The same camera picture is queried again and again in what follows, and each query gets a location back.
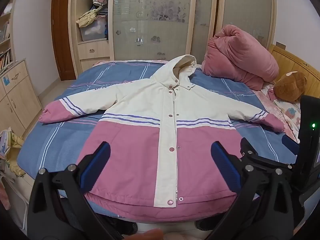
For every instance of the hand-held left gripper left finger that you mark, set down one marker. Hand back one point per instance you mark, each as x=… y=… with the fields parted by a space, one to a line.
x=96 y=165

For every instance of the wooden headboard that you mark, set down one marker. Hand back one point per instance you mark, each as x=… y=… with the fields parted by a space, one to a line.
x=292 y=60

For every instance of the brown wooden door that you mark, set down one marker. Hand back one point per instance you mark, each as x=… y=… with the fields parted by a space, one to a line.
x=63 y=30

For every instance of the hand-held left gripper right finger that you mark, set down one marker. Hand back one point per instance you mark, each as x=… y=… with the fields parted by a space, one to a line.
x=223 y=165

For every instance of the bookshelf with books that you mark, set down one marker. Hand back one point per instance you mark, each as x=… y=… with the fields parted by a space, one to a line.
x=5 y=42

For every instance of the brown plush toy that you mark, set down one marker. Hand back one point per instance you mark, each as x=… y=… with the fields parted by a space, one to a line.
x=290 y=87

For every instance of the clothes on wardrobe shelf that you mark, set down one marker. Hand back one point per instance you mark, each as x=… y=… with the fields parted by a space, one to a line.
x=87 y=17

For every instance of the dark slipper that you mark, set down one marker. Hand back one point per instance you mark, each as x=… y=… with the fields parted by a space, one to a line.
x=125 y=226
x=203 y=226

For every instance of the pink and white hooded jacket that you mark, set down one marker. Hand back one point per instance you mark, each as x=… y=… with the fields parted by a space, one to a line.
x=140 y=142

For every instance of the pink floral pillow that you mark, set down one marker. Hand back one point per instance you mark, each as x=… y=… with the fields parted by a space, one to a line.
x=287 y=112

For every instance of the yellow plastic bag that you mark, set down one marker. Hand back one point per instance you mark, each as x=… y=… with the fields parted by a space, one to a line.
x=16 y=150

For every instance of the rolled pink quilt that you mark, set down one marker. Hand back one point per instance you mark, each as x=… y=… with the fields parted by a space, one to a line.
x=237 y=57

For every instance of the clear storage box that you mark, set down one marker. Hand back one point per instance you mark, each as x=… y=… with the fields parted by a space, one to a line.
x=93 y=31

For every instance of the cream side cabinet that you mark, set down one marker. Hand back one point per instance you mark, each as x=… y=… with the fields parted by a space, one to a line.
x=17 y=97

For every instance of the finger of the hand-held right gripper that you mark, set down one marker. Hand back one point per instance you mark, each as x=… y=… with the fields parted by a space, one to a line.
x=291 y=146
x=262 y=160

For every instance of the cream wardrobe with glass doors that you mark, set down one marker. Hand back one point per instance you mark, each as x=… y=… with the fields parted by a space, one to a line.
x=150 y=17

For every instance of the bed with blue striped sheet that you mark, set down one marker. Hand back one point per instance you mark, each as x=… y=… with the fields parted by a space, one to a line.
x=62 y=140

